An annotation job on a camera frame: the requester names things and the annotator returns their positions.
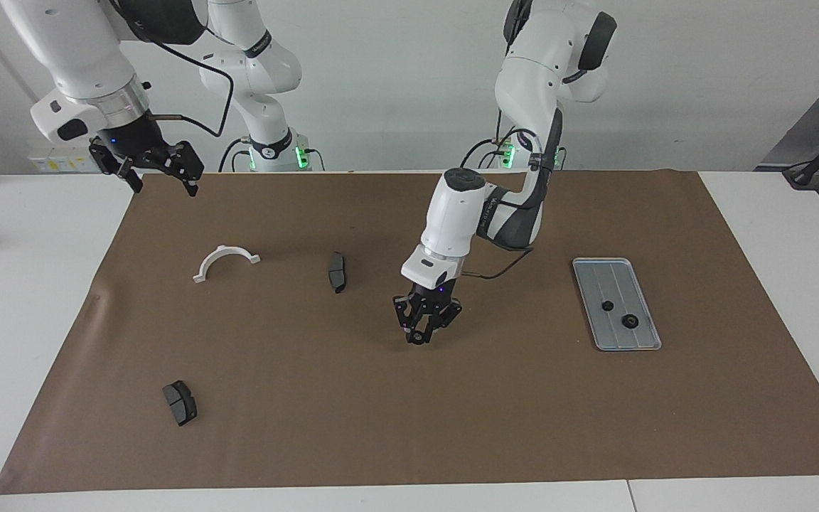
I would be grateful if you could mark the black brake pad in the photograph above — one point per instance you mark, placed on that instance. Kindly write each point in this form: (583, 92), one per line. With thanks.
(337, 272)
(180, 403)

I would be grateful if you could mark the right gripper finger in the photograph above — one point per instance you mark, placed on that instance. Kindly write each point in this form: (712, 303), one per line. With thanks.
(183, 162)
(112, 162)

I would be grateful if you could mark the silver metal tray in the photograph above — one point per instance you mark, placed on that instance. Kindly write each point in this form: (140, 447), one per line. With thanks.
(612, 284)

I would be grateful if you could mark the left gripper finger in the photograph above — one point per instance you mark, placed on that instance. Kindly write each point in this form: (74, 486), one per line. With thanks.
(405, 316)
(446, 316)

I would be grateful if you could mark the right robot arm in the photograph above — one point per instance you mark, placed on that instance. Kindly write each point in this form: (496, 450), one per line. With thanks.
(89, 57)

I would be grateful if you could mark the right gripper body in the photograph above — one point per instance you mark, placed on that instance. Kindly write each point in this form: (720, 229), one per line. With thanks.
(132, 136)

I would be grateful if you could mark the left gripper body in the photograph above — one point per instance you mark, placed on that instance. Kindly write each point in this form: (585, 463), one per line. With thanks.
(433, 291)

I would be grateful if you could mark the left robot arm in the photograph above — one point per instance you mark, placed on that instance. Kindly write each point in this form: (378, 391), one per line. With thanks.
(530, 85)

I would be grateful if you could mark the white curved bracket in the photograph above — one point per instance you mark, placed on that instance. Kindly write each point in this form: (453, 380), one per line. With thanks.
(227, 251)

